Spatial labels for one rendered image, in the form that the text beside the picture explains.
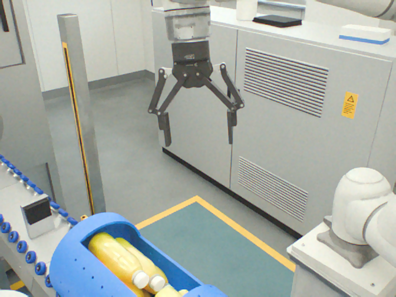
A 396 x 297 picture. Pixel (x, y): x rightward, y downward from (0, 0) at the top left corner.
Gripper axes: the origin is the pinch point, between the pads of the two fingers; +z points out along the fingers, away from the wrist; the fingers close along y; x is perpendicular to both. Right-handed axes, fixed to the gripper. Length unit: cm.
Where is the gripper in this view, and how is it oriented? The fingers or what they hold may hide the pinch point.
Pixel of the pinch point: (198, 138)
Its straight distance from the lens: 80.7
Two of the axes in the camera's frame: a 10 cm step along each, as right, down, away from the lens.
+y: 9.9, -0.4, -1.6
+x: 1.3, -3.3, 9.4
